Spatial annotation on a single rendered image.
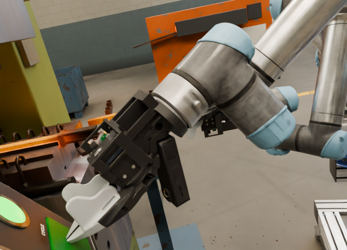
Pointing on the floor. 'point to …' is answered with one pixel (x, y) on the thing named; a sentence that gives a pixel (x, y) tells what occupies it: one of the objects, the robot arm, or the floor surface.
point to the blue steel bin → (73, 89)
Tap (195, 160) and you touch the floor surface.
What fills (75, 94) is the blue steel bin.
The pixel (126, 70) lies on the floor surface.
